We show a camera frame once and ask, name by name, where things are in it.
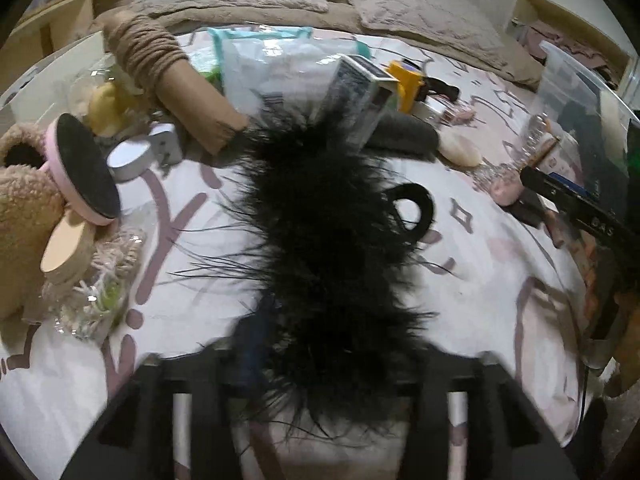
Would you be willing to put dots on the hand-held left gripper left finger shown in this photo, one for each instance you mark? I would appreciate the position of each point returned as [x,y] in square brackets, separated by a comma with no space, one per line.
[250,350]

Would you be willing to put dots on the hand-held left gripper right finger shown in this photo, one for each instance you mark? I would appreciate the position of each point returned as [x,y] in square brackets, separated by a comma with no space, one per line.
[435,375]

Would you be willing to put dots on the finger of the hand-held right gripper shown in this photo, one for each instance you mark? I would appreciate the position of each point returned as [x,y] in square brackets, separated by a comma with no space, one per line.
[547,185]

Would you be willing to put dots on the silver tiara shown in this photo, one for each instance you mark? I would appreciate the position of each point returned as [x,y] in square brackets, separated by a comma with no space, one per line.
[520,150]

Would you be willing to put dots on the clear plastic storage container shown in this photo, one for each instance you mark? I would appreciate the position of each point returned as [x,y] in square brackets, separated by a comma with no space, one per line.
[580,95]

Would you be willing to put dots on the black feather piece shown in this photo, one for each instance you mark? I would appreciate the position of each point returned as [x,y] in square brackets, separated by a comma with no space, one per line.
[325,240]

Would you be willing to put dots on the dark patterned box white flap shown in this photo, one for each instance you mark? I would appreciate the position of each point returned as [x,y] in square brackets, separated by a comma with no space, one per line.
[357,95]

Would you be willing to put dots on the clear bag of knitted items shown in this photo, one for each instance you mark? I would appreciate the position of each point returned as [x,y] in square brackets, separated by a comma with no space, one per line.
[100,285]

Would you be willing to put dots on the yellow plastic container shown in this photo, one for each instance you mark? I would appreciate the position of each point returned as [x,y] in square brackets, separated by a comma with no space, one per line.
[407,85]

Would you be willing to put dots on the small black flat case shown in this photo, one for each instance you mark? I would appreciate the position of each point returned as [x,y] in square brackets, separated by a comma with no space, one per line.
[530,210]

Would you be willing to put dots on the pink small object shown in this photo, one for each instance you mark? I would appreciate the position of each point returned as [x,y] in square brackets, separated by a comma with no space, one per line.
[507,190]

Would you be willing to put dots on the beige round puff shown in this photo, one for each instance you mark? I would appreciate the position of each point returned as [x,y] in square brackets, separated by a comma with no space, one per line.
[460,151]

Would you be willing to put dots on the beige quilted pillows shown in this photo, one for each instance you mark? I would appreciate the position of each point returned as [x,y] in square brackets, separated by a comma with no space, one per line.
[500,60]

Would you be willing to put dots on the pile of pink clothes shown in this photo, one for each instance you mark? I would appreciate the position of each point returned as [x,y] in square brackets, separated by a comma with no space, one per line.
[570,45]

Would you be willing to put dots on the small black object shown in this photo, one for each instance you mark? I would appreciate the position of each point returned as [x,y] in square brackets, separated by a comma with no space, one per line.
[442,89]

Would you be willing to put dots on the dark grey cylinder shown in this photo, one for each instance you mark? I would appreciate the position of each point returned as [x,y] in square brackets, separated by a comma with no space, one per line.
[405,135]

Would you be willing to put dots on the closet shelf niche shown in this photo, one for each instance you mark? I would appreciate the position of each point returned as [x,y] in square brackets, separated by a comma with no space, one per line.
[545,7]

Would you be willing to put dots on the large beige quilted pillow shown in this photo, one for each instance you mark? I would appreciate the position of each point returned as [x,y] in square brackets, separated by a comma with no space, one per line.
[425,10]

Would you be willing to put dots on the white power adapter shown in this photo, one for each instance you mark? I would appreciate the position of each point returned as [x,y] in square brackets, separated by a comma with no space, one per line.
[167,142]

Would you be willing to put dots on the white round tin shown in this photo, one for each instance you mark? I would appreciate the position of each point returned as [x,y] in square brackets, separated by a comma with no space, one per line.
[129,160]

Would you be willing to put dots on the beige fuzzy slipper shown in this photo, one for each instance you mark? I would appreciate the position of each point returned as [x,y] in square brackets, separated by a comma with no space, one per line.
[27,220]

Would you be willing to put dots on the teal white wet wipes pack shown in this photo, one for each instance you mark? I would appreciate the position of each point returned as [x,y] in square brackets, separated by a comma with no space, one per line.
[272,67]

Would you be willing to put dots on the yellow plush in clear bag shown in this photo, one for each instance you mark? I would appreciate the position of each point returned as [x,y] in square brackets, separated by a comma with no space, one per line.
[107,100]

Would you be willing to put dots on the brown cardboard tube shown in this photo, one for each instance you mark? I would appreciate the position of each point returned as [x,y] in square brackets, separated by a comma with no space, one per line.
[165,75]

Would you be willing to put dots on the wooden side shelf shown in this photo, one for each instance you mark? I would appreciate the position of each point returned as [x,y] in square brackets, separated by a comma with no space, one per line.
[60,15]

